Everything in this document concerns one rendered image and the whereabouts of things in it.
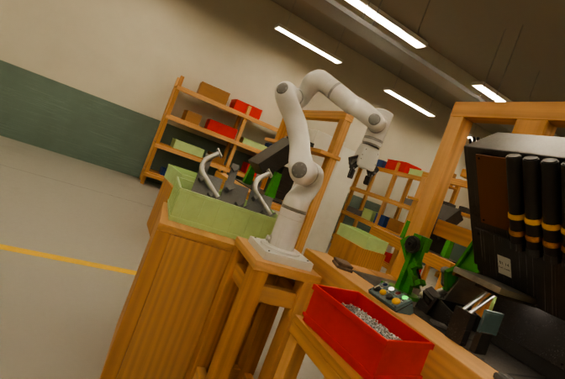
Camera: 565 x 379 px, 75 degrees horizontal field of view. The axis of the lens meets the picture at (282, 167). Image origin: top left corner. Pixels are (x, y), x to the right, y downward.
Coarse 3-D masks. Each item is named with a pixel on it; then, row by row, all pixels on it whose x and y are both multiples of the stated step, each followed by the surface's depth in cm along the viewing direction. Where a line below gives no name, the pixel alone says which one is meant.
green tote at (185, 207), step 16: (176, 192) 193; (192, 192) 184; (176, 208) 183; (192, 208) 185; (208, 208) 188; (224, 208) 190; (240, 208) 192; (192, 224) 186; (208, 224) 188; (224, 224) 191; (240, 224) 194; (256, 224) 197; (272, 224) 199
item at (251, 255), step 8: (240, 240) 170; (240, 248) 166; (248, 248) 161; (248, 256) 155; (256, 256) 152; (256, 264) 147; (264, 264) 148; (272, 264) 150; (280, 264) 154; (272, 272) 150; (280, 272) 151; (288, 272) 153; (296, 272) 154; (304, 272) 156; (312, 272) 160; (304, 280) 156; (312, 280) 157; (320, 280) 159
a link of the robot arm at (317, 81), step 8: (312, 72) 171; (320, 72) 169; (304, 80) 174; (312, 80) 170; (320, 80) 168; (328, 80) 167; (336, 80) 168; (304, 88) 176; (312, 88) 172; (320, 88) 169; (328, 88) 166; (304, 96) 179; (312, 96) 176; (304, 104) 181
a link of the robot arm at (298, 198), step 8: (320, 168) 170; (320, 176) 168; (296, 184) 174; (312, 184) 166; (320, 184) 172; (288, 192) 169; (296, 192) 167; (304, 192) 168; (312, 192) 169; (288, 200) 163; (296, 200) 162; (304, 200) 164; (288, 208) 163; (296, 208) 162; (304, 208) 164
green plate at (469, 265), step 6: (468, 246) 137; (468, 252) 137; (462, 258) 137; (468, 258) 137; (456, 264) 139; (462, 264) 138; (468, 264) 136; (474, 264) 134; (468, 270) 135; (474, 270) 133
